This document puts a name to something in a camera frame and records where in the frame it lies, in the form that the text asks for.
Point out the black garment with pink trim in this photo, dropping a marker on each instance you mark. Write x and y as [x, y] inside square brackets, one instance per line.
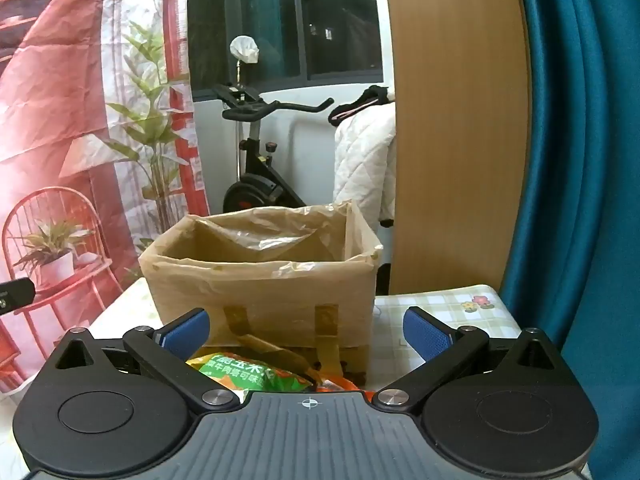
[367, 97]

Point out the black exercise bike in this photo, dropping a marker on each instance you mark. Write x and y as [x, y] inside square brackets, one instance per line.
[255, 170]

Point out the white cloth wrap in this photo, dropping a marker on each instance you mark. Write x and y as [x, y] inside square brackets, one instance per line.
[244, 49]

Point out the checked tablecloth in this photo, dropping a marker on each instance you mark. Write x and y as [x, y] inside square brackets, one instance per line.
[440, 305]

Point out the green snack packet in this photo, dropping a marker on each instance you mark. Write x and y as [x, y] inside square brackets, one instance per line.
[240, 372]

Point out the orange snack packet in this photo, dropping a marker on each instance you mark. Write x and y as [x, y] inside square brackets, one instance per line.
[340, 385]

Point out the red printed backdrop cloth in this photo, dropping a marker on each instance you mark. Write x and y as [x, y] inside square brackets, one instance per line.
[75, 110]

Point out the white quilted blanket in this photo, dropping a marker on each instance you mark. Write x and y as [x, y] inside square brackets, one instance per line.
[365, 160]

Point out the dark glass window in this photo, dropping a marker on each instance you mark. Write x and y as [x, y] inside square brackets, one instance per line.
[280, 20]

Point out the teal curtain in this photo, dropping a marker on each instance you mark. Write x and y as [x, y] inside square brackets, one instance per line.
[585, 160]

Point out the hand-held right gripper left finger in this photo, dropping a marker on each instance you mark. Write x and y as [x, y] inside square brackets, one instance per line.
[182, 332]

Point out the wooden panel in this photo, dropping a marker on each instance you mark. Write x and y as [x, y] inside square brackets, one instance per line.
[455, 135]

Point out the cardboard box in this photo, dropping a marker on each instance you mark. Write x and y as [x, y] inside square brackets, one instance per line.
[280, 300]

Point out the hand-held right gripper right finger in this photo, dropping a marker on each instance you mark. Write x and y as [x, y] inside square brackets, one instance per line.
[425, 332]

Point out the clear plastic box liner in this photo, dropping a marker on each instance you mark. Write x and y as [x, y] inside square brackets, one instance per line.
[270, 232]

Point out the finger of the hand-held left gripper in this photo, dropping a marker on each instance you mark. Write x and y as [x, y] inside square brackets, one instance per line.
[17, 292]

